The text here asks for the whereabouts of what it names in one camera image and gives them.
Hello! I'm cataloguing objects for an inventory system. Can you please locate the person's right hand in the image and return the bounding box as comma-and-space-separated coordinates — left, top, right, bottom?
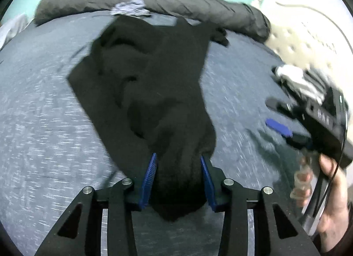
296, 154, 353, 254

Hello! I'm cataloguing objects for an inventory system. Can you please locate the white black folded garment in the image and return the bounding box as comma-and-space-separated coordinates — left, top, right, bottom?
272, 64, 331, 105

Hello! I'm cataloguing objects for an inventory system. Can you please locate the cream tufted headboard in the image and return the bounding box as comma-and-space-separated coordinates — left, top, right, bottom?
261, 0, 352, 80

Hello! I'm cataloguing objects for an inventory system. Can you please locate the blue patterned bed sheet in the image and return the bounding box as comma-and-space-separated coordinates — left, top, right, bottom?
1, 11, 304, 255

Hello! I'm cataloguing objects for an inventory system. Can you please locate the dark grey rolled duvet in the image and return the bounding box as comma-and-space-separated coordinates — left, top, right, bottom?
34, 0, 271, 43

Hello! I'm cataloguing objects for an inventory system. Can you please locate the small blue crumpled cloth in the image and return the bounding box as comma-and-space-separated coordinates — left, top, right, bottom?
110, 0, 151, 17

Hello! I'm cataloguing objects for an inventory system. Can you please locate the light grey blanket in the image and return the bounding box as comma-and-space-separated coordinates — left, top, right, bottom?
0, 14, 29, 49

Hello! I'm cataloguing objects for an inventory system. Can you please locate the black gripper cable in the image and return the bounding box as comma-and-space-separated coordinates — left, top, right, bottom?
303, 90, 349, 240

